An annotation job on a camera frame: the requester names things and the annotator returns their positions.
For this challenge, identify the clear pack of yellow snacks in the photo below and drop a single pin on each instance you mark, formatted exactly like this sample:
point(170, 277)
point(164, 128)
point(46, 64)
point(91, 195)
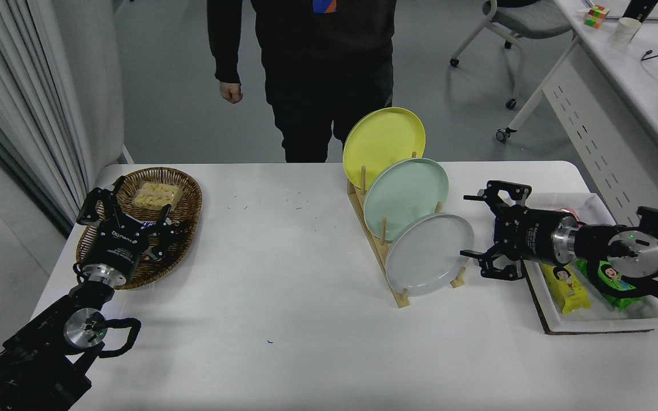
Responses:
point(157, 195)

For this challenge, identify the blue white snack packet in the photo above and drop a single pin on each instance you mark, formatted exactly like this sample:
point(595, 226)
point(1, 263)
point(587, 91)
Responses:
point(145, 219)

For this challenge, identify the yellow snack bar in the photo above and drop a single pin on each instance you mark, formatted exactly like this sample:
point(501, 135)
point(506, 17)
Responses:
point(569, 291)

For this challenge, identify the pale green plate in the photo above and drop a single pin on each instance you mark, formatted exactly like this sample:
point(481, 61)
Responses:
point(403, 194)

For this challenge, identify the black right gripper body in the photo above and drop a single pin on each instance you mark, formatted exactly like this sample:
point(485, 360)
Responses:
point(532, 237)

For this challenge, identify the grey plate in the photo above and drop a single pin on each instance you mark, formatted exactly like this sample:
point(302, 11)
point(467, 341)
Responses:
point(429, 254)

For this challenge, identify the brown wicker basket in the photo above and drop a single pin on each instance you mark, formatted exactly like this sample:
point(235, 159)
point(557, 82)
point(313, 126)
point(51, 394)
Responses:
point(186, 194)

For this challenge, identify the pink snack pack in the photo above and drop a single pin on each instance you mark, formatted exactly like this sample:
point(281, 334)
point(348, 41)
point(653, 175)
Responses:
point(572, 212)

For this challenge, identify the person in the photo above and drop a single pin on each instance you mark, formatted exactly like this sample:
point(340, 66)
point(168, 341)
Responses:
point(317, 57)

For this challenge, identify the black tall object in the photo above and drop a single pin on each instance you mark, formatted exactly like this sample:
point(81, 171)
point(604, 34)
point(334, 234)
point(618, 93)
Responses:
point(640, 10)

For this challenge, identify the person's right hand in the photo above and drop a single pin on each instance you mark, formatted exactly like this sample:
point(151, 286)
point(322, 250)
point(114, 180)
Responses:
point(231, 93)

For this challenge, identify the wooden plate rack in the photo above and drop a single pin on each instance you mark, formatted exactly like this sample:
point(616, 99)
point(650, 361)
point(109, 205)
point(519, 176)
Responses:
point(403, 301)

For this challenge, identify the yellow plate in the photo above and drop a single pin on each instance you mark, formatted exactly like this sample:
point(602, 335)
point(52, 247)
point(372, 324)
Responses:
point(380, 142)

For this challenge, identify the white office desk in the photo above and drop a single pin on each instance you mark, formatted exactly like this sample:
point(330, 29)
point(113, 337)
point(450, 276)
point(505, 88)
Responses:
point(609, 142)

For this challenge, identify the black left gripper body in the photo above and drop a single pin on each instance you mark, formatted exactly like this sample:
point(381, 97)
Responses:
point(115, 248)

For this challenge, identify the green snack bar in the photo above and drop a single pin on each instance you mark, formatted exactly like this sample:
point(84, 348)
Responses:
point(612, 274)

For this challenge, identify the white paper cup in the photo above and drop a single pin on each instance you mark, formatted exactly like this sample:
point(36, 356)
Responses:
point(626, 31)

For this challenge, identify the colourful puzzle cube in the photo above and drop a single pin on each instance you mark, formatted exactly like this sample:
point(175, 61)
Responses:
point(596, 16)

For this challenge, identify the white curtain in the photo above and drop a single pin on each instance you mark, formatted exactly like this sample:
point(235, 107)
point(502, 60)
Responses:
point(9, 85)

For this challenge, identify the grey office chair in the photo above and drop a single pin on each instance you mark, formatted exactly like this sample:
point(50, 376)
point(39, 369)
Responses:
point(529, 20)

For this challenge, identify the white tray with dark base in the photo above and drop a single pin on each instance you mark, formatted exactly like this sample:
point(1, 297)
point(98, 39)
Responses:
point(592, 322)

